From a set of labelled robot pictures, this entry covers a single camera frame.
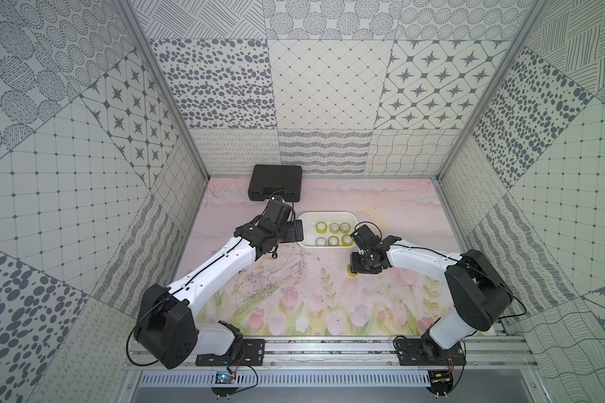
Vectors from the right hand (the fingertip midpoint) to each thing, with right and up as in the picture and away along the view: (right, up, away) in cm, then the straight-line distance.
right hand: (358, 269), depth 90 cm
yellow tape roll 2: (-9, +9, +8) cm, 15 cm away
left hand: (-25, +18, -7) cm, 31 cm away
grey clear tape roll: (-13, +9, +8) cm, 18 cm away
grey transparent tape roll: (-8, +14, +11) cm, 20 cm away
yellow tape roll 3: (-4, 0, -3) cm, 5 cm away
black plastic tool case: (-37, +35, +27) cm, 57 cm away
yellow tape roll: (-13, +14, +11) cm, 22 cm away
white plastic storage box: (-11, +13, +11) cm, 20 cm away
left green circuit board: (-43, -26, -19) cm, 54 cm away
